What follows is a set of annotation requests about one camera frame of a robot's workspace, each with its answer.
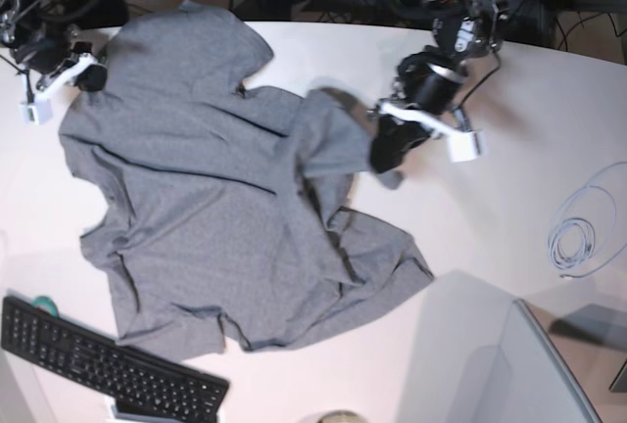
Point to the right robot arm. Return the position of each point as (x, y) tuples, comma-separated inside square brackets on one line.
[(24, 21)]

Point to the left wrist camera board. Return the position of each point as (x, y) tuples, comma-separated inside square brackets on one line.
[(466, 146)]

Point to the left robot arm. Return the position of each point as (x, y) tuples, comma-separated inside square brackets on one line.
[(464, 29)]

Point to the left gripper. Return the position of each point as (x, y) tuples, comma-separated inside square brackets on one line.
[(422, 106)]

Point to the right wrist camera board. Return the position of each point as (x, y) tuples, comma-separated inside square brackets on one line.
[(38, 113)]

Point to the round tan lid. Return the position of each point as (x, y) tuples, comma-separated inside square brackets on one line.
[(341, 416)]

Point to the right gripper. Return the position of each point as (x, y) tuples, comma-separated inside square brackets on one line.
[(50, 63)]

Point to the grey monitor edge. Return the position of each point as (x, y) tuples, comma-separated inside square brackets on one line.
[(550, 390)]

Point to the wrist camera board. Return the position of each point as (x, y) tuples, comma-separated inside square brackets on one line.
[(38, 113), (466, 146)]

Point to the green tape roll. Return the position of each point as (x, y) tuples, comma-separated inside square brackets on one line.
[(45, 304)]

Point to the black keyboard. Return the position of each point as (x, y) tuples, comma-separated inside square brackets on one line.
[(126, 374)]

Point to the grey t-shirt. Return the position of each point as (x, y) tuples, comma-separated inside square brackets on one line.
[(227, 215)]

